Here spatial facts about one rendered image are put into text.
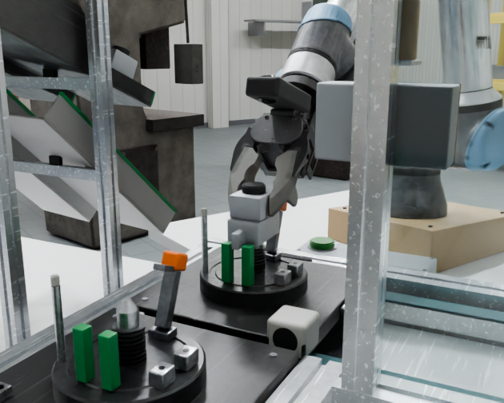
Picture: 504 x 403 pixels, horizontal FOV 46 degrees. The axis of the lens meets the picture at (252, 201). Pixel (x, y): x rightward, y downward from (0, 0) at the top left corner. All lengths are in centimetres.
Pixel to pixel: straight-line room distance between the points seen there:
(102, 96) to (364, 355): 46
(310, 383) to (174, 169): 375
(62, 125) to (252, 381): 41
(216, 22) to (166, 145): 580
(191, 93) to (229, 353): 929
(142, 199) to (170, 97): 879
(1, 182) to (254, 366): 33
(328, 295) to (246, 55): 970
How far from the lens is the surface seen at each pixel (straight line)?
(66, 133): 81
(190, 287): 79
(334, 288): 79
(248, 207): 73
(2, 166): 69
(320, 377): 61
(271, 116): 81
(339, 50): 90
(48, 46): 79
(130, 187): 89
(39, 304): 106
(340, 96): 55
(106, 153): 80
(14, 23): 76
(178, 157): 432
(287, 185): 74
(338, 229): 132
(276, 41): 1076
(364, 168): 52
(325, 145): 56
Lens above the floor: 127
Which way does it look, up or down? 14 degrees down
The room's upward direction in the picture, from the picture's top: straight up
